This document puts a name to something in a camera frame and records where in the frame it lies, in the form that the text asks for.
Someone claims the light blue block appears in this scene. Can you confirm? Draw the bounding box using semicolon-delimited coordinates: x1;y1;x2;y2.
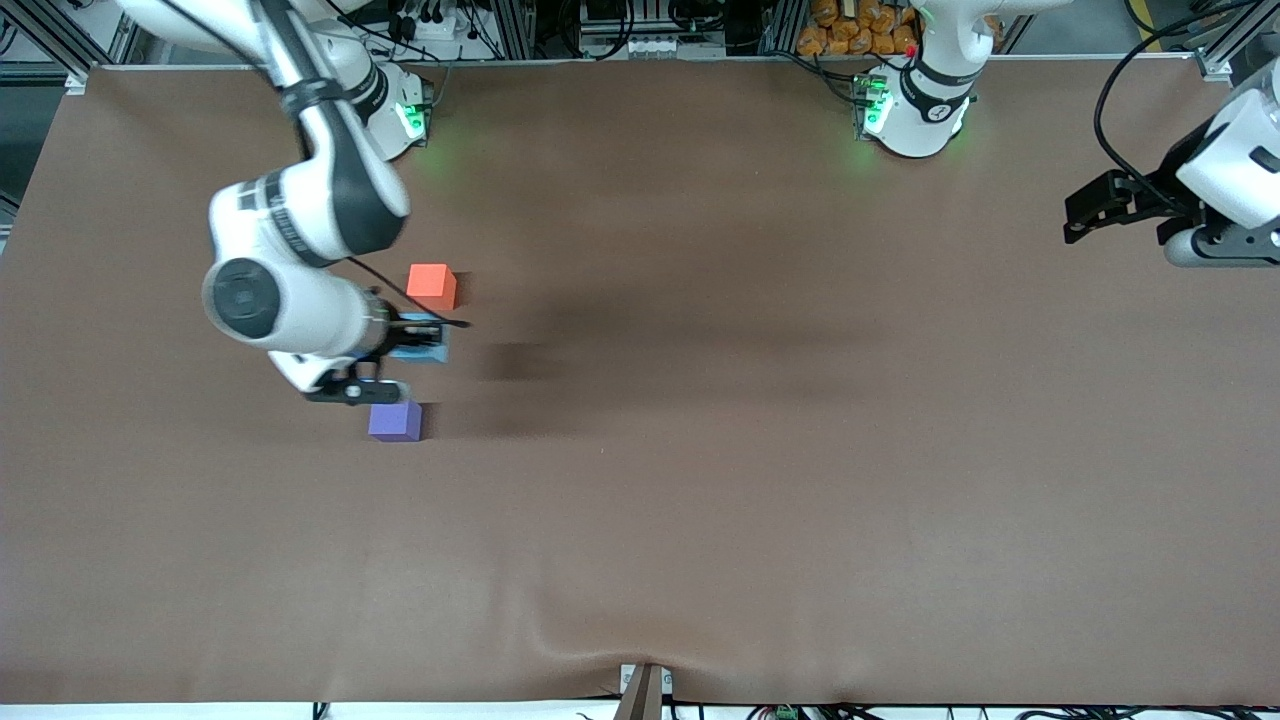
386;312;452;365

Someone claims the orange block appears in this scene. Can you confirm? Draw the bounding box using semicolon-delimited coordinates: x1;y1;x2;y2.
406;263;458;312

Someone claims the purple block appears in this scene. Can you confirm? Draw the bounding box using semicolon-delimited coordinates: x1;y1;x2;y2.
367;400;423;443

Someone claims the white power strip with plugs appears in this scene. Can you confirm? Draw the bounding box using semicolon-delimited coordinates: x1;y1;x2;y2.
385;0;473;47

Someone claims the pile of orange objects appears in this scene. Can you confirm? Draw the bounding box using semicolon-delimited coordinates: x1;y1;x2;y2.
797;0;923;58

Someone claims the brown table cloth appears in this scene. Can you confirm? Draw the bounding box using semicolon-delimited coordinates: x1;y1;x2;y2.
0;60;1280;706

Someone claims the grey socket strip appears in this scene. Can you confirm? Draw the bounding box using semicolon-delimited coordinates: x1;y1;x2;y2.
580;28;727;60

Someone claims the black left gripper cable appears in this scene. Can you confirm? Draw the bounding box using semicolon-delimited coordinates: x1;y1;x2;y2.
1093;0;1261;206

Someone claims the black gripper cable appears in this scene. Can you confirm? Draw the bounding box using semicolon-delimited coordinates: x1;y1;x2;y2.
255;0;471;331
1093;0;1261;206

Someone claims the aluminium frame extrusion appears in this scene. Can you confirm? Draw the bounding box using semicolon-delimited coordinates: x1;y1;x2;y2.
1193;0;1280;83
0;0;151;96

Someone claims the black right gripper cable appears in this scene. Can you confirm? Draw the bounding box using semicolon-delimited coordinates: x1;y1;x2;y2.
255;0;471;331

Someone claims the metal bracket with pole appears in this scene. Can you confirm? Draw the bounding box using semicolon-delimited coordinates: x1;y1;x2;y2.
618;660;674;720

